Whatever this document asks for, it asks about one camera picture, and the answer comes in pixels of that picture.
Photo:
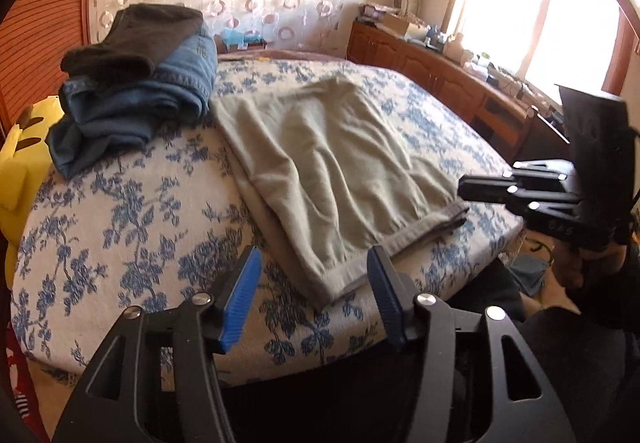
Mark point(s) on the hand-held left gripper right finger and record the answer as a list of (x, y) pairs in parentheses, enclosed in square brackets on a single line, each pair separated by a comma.
[(387, 308)]

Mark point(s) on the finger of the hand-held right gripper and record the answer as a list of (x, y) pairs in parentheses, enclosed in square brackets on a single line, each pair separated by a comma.
[(545, 171), (485, 189)]

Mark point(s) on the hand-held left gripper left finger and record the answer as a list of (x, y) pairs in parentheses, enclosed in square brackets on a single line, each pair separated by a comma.
[(240, 308)]

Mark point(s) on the grey-green pants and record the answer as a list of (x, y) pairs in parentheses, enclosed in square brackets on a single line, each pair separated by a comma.
[(325, 163)]

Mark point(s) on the folded dark grey pants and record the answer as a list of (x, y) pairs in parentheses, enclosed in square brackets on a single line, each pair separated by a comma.
[(135, 38)]

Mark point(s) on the person's right hand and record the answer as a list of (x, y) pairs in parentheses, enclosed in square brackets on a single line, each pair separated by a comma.
[(567, 268)]

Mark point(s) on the blue-grey cloth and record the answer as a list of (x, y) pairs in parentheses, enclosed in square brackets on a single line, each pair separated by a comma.
[(530, 273)]

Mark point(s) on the blue floral bed cover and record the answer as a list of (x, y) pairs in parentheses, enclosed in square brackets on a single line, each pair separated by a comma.
[(125, 243)]

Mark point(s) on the long wooden cabinet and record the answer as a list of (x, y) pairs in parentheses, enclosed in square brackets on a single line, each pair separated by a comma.
[(425, 63)]

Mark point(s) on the white bottle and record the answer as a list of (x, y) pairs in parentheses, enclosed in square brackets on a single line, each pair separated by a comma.
[(453, 47)]

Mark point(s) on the blue bottle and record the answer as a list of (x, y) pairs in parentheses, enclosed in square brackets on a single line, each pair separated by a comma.
[(434, 34)]

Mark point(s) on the open cardboard box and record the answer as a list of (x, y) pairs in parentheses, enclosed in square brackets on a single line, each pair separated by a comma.
[(400, 24)]

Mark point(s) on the stack of papers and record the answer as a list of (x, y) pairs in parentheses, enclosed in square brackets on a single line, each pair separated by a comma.
[(372, 13)]

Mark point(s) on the folded blue jeans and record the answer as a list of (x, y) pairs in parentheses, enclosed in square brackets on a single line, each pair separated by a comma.
[(150, 98)]

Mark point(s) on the red patterned cloth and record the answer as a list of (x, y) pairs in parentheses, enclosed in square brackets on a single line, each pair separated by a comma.
[(20, 393)]

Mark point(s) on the yellow plush toy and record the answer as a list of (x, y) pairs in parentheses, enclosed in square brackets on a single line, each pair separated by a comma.
[(20, 163)]

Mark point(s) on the blue plastic bag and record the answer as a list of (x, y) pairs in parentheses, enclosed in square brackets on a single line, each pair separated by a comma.
[(240, 36)]

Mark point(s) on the wooden slatted wardrobe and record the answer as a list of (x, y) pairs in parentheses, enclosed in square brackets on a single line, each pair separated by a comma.
[(45, 23)]

